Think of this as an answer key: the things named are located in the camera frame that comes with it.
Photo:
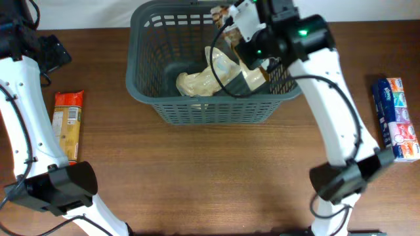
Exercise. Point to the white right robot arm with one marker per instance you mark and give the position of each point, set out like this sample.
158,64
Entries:
306,47

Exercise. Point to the dried mushroom bag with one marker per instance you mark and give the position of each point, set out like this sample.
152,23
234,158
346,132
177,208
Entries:
238,36

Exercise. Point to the grey plastic basket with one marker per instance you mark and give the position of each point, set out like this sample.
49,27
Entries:
168,38

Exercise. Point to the beige plastic bag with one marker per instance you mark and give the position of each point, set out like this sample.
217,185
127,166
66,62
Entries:
204,83

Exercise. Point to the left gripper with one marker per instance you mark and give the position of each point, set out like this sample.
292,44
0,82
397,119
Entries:
57,54

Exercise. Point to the orange spaghetti packet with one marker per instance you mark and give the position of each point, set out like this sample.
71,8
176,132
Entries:
66,122

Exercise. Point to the tissue multipack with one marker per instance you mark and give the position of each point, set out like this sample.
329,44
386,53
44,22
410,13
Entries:
397,130

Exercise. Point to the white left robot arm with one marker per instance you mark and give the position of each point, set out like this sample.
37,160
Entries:
45,179

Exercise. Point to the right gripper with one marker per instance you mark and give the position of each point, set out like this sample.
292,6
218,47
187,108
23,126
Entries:
252,59

